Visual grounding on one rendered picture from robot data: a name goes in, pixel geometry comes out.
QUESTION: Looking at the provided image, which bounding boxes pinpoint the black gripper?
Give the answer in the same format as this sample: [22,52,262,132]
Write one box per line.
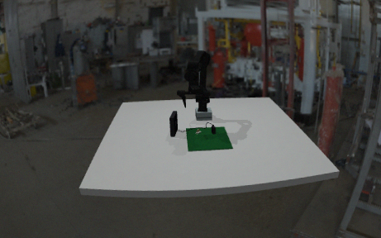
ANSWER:
[177,82,210,108]

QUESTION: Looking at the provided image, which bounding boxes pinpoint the green circuit board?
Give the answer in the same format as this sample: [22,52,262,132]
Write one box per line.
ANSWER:
[186,127,233,152]

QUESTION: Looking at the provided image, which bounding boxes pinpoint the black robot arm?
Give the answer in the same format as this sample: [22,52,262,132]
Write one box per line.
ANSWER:
[184,50,211,112]

